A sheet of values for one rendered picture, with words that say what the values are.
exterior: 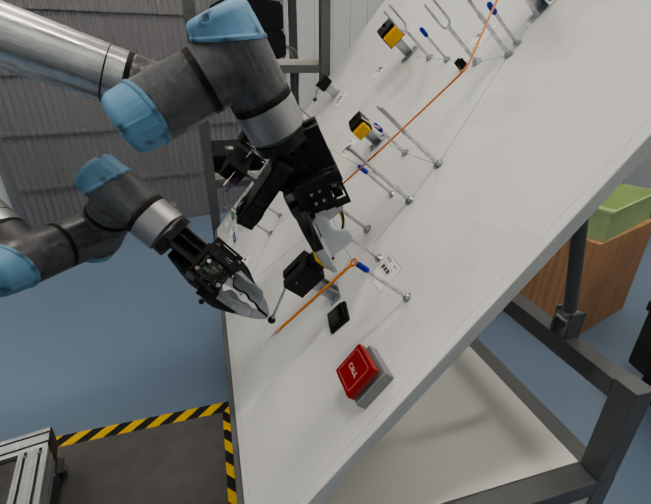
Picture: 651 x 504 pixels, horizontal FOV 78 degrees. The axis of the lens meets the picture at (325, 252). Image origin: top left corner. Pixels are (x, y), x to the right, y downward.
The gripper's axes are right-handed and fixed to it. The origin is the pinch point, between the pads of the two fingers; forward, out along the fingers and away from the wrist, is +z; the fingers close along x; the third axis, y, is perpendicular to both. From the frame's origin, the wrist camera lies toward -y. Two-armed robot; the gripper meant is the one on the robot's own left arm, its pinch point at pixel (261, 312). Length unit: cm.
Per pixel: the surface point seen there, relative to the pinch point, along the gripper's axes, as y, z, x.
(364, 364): 24.1, 10.6, -1.3
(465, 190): 27.4, 8.0, 26.4
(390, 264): 17.7, 8.4, 14.8
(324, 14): -40, -42, 99
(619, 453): 21, 59, 16
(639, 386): 27, 50, 23
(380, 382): 25.0, 13.2, -1.9
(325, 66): -49, -31, 92
